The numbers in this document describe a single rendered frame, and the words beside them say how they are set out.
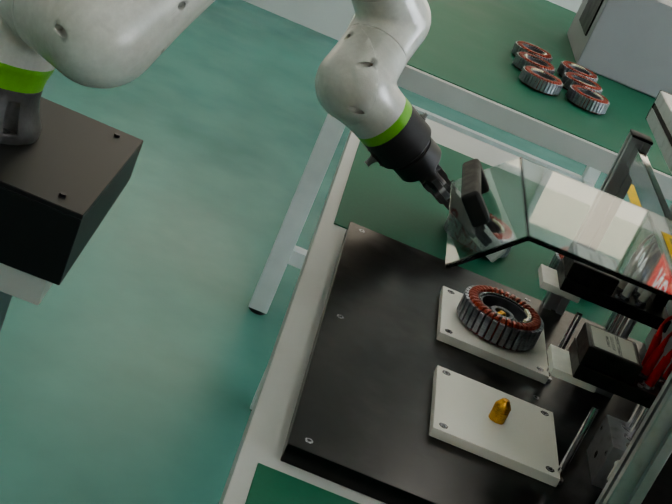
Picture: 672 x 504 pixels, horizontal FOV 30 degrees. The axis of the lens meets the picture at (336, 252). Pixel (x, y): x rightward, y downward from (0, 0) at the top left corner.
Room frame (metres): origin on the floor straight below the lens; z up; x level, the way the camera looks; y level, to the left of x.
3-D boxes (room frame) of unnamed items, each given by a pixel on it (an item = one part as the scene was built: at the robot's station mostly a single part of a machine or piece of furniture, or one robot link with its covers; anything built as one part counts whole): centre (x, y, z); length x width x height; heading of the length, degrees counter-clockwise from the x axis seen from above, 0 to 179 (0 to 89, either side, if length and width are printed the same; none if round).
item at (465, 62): (3.78, -0.32, 0.38); 1.85 x 1.10 x 0.75; 3
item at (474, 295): (1.52, -0.23, 0.80); 0.11 x 0.11 x 0.04
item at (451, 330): (1.52, -0.23, 0.78); 0.15 x 0.15 x 0.01; 3
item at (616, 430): (1.28, -0.39, 0.80); 0.07 x 0.05 x 0.06; 3
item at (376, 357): (1.40, -0.25, 0.76); 0.64 x 0.47 x 0.02; 3
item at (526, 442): (1.28, -0.24, 0.78); 0.15 x 0.15 x 0.01; 3
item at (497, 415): (1.28, -0.24, 0.80); 0.02 x 0.02 x 0.03
